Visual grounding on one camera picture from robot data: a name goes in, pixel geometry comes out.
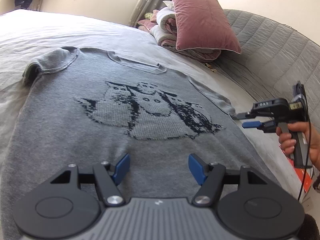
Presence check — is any folded grey quilt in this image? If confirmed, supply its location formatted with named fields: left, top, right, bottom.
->
left=149, top=6, right=222, bottom=62

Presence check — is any large pink pillow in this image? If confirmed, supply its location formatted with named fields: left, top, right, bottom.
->
left=168, top=0, right=242, bottom=54

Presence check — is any person's right hand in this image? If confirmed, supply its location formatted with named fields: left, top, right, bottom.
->
left=276, top=122, right=320, bottom=167

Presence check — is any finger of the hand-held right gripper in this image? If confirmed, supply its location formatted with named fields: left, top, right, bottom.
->
left=242, top=120, right=278, bottom=133
left=235, top=110, right=275, bottom=120

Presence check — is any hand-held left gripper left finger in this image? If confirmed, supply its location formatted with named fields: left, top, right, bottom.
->
left=50, top=153, right=131, bottom=207

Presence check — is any grey knit sweater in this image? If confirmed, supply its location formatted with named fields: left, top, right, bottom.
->
left=0, top=46, right=283, bottom=240

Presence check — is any red booklet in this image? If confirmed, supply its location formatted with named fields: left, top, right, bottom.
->
left=280, top=147, right=315, bottom=193

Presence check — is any grey quilted headboard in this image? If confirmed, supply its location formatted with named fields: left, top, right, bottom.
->
left=207, top=9, right=320, bottom=120

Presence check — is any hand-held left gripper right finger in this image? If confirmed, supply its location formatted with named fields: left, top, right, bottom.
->
left=188, top=153, right=269, bottom=207

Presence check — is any black cable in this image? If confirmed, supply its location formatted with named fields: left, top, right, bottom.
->
left=297, top=87, right=313, bottom=200

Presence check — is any small pink pillow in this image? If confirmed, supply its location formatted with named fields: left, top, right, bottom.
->
left=137, top=19, right=155, bottom=32

